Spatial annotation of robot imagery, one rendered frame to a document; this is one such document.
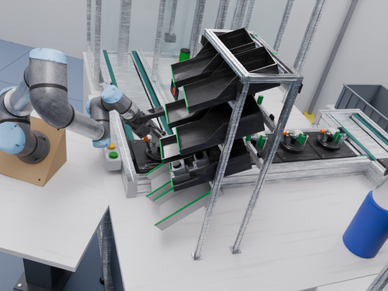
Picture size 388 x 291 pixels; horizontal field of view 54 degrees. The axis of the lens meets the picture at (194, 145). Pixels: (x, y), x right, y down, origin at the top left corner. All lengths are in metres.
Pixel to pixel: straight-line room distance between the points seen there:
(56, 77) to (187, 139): 0.46
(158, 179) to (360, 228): 0.88
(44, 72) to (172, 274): 0.85
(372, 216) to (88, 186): 1.22
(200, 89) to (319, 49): 3.23
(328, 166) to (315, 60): 2.41
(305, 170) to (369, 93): 1.79
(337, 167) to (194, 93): 1.19
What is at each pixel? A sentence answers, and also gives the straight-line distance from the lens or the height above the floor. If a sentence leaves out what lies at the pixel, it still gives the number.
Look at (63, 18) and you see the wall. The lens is 4.85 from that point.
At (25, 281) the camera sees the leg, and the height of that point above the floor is 0.01.
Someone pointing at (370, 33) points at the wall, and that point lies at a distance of 4.40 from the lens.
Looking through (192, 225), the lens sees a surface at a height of 0.86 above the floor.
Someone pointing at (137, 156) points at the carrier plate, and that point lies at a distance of 1.80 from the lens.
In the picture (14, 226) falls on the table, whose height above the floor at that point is 0.86.
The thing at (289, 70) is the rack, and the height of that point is 1.66.
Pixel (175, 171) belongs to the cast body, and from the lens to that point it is 1.31.
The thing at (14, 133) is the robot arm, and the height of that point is 1.15.
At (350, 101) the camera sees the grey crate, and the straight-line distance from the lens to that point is 3.43.
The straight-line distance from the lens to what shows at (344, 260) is 1.82.
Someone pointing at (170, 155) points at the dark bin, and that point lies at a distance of 1.45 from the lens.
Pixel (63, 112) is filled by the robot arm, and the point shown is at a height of 1.39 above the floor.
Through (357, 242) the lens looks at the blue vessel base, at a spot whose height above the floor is 0.93.
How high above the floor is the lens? 2.09
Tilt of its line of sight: 36 degrees down
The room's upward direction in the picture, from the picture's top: 12 degrees clockwise
